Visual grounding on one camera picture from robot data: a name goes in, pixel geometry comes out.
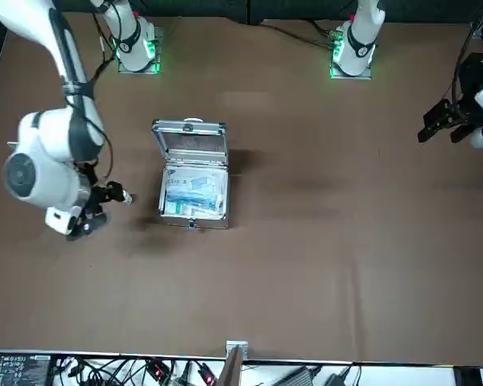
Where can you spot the small black power adapter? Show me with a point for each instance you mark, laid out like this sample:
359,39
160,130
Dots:
336,380

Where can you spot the white medicine bottle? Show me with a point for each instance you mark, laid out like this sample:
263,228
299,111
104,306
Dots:
128,198

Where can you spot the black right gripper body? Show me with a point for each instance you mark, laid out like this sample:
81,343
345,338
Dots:
89,209

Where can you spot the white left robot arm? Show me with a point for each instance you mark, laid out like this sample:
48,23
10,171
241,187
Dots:
360,40

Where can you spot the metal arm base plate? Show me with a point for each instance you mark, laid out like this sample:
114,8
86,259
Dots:
159,40
350,76

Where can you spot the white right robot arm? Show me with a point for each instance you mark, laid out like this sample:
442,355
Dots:
44,132

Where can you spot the aluminium medical kit case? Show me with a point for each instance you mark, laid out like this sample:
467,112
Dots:
193,150

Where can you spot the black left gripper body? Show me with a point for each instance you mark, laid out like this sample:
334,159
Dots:
471,80

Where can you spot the grey power adapter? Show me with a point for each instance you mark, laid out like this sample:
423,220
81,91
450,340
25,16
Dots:
302,376

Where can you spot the aluminium profile post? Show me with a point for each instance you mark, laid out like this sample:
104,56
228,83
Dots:
231,370

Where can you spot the blue white mask packet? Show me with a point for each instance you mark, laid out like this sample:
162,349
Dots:
193,193

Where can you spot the large black labelled power adapter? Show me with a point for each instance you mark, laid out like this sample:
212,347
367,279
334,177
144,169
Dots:
22,370

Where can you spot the black plug with red light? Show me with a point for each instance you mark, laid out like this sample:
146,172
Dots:
207,376
158,370

